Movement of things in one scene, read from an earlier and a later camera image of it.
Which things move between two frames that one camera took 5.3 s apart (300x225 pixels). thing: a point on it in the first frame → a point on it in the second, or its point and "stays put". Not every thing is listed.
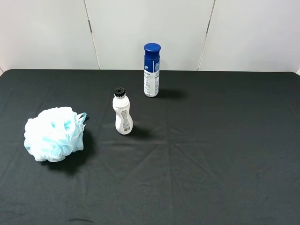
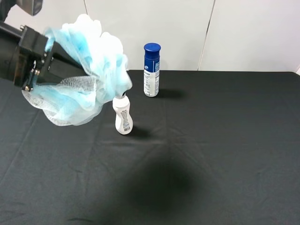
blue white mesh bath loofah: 54,134 → 103,62
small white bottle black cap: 121,101 stays put
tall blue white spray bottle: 152,69 stays put
